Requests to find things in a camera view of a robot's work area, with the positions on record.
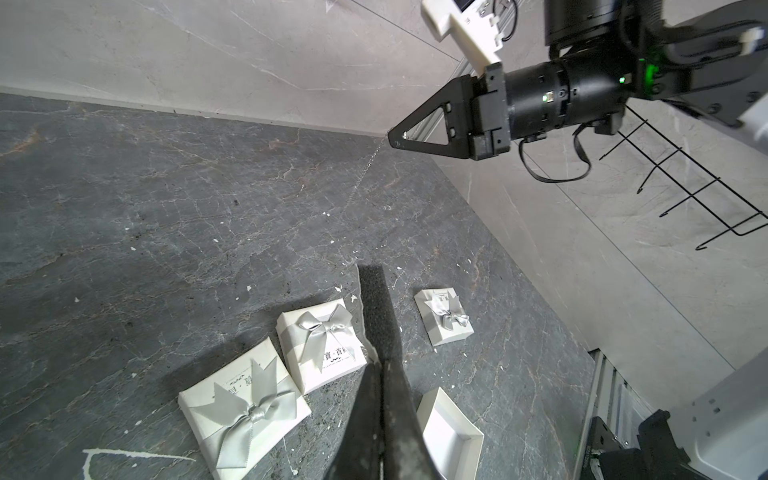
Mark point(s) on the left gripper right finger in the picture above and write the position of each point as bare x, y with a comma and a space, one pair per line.
403, 453

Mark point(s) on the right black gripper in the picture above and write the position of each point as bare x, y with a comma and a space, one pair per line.
474, 114

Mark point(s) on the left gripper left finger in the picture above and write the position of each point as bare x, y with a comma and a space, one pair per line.
359, 454

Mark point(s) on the white gift box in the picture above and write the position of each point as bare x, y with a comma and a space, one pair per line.
443, 316
243, 410
320, 344

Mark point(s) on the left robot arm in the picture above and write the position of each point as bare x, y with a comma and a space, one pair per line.
722, 434

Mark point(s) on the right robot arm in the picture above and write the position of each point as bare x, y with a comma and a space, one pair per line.
602, 54

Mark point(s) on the black wall hook rack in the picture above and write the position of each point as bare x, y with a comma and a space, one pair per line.
694, 185

